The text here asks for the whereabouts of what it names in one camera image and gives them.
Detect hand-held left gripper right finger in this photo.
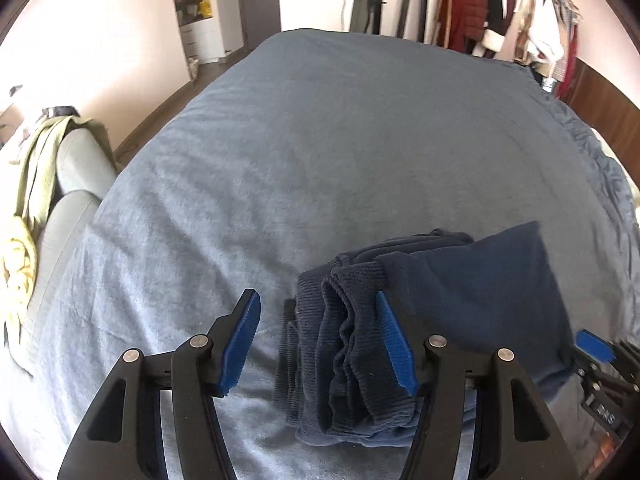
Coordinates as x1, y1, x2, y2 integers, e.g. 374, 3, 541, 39
375, 291, 573, 480

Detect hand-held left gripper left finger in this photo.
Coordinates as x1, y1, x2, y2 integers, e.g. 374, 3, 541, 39
57, 289, 262, 480

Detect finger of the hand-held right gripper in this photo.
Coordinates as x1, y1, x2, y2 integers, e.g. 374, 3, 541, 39
570, 329, 640, 386

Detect navy blue pants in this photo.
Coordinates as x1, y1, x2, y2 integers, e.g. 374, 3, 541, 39
274, 220, 576, 448

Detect crumpled blue-grey duvet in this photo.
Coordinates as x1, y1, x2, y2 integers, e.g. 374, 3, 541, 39
547, 92, 640, 241

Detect grey sofa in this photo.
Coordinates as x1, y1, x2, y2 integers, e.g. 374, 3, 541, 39
5, 120, 118, 376

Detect grey-blue bed blanket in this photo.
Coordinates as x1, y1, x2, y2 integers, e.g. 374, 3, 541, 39
30, 27, 640, 480

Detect yellow cloth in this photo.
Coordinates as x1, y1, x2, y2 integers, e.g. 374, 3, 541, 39
0, 220, 40, 331

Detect wooden headboard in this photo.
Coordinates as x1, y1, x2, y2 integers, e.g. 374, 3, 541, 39
565, 57, 640, 176

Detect olive green cloth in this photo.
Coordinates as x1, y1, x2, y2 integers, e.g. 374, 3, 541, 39
10, 116, 96, 241

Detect white garment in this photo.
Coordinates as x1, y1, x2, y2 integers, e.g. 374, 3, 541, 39
525, 0, 567, 63

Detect white shelf cabinet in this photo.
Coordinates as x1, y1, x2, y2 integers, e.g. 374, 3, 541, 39
170, 0, 246, 66

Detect clothes on hanging rack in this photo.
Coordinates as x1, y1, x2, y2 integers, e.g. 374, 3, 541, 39
470, 0, 521, 58

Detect black stand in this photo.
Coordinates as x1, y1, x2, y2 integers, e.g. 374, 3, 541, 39
400, 0, 431, 43

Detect dark brown wardrobe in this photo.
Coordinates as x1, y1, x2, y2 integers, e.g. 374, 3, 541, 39
235, 0, 283, 51

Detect red coat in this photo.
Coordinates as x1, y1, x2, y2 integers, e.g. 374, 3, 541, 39
437, 0, 488, 53

